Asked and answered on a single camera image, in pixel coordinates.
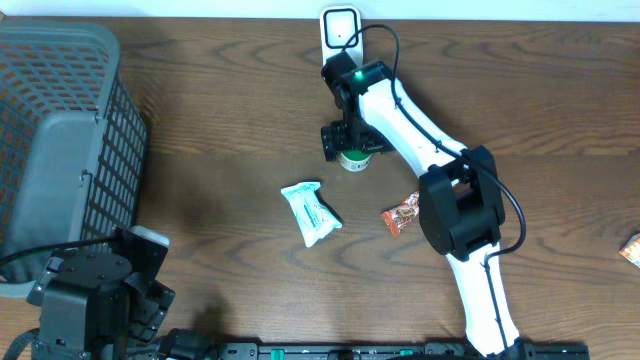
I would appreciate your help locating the green lidded white jar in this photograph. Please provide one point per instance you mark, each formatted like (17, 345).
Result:
(354, 160)

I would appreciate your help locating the white barcode scanner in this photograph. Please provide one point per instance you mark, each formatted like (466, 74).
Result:
(337, 25)

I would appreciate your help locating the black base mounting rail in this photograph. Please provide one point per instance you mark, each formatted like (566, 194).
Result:
(185, 344)

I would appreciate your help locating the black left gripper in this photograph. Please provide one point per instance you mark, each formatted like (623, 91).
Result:
(150, 311)

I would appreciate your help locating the red Top chocolate bar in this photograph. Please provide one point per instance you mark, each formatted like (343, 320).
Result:
(400, 216)

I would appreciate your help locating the orange small carton box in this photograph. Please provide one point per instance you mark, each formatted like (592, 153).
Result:
(631, 250)

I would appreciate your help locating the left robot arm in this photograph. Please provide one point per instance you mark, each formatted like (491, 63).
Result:
(96, 303)

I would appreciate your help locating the grey plastic mesh basket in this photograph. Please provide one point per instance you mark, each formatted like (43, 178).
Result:
(73, 144)

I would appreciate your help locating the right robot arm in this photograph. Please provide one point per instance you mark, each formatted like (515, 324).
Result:
(460, 197)

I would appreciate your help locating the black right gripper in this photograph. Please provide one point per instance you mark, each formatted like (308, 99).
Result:
(335, 140)

